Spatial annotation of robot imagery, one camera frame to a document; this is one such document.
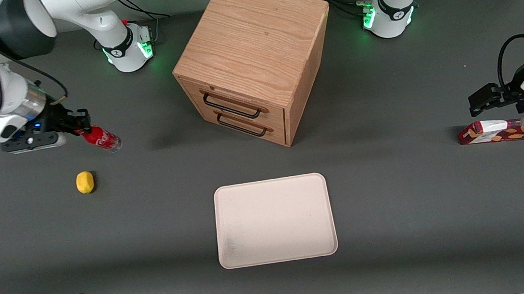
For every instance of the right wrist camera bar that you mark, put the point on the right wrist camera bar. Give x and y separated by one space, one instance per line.
33 143

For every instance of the red coke bottle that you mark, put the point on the red coke bottle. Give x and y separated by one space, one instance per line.
103 140

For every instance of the red white snack box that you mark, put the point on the red white snack box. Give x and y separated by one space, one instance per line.
485 136

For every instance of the wooden drawer cabinet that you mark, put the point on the wooden drawer cabinet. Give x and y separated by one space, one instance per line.
250 36

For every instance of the yellow lemon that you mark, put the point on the yellow lemon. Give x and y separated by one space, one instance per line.
84 182

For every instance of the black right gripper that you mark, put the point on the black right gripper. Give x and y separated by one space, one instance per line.
55 119

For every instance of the beige plastic tray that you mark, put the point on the beige plastic tray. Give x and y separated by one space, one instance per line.
274 221

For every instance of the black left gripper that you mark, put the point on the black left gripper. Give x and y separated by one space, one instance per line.
513 93

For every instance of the wooden drawer front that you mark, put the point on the wooden drawer front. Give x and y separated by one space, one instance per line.
278 136
275 115

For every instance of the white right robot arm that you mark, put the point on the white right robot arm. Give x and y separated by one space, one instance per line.
81 5

